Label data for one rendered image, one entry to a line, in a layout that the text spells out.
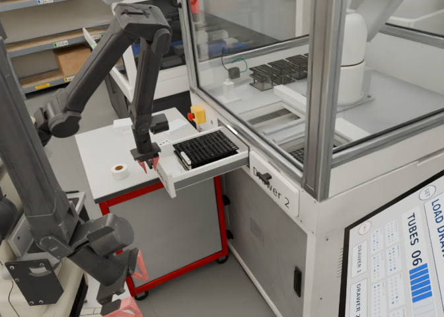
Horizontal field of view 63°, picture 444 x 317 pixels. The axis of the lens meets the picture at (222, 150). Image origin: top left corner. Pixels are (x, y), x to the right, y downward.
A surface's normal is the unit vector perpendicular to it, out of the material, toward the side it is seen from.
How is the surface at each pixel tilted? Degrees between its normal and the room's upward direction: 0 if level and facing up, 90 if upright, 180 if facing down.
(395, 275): 50
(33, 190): 89
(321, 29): 90
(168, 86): 90
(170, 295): 0
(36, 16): 90
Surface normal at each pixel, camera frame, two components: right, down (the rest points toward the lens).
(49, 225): 0.10, 0.53
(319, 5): -0.89, 0.30
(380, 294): -0.78, -0.62
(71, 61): 0.54, 0.40
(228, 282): -0.08, -0.84
